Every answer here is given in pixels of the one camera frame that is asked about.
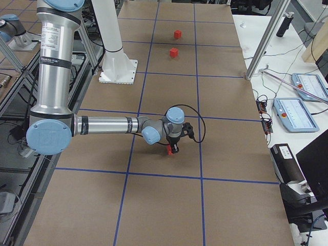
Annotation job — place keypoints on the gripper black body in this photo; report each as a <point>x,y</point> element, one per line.
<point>172,141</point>

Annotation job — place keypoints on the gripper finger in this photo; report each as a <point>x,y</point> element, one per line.
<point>174,149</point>

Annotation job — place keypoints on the red block placed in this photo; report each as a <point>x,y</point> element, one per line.
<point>174,52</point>
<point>177,34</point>
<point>169,150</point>

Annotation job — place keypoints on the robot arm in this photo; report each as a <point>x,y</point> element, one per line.
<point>15,35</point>
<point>52,123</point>

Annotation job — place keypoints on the black box white label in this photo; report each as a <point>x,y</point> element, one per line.
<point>285,165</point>

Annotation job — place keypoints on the near teach pendant tablet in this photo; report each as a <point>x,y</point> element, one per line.
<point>294,115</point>

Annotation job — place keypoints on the teach pendant tablet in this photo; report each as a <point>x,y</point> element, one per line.
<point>294,115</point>
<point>311,83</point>

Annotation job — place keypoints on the black monitor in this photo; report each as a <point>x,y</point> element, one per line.
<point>313,163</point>

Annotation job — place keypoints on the far teach pendant tablet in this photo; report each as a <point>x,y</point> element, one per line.
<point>311,83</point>

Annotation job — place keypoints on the white pedestal column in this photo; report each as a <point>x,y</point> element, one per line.
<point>117,68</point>

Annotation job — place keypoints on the aluminium side frame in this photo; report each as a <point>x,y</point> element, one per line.
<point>28,177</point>

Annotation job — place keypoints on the black handle grip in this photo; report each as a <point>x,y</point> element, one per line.
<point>288,17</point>

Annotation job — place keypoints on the aluminium frame post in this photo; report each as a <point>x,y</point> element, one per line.
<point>268,34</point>

